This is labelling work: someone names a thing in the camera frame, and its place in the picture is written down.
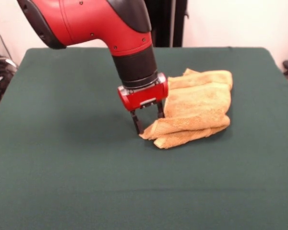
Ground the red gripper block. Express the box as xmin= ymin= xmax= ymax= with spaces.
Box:
xmin=117 ymin=73 xmax=169 ymax=135

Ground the dark green table cloth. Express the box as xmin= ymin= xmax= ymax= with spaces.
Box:
xmin=0 ymin=46 xmax=288 ymax=230

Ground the black upright stand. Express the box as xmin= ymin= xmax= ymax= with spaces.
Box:
xmin=150 ymin=0 xmax=190 ymax=48

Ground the tan terry towel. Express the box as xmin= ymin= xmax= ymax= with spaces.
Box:
xmin=138 ymin=68 xmax=233 ymax=150

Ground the heap of black cables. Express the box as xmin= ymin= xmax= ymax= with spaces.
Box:
xmin=0 ymin=56 xmax=18 ymax=105

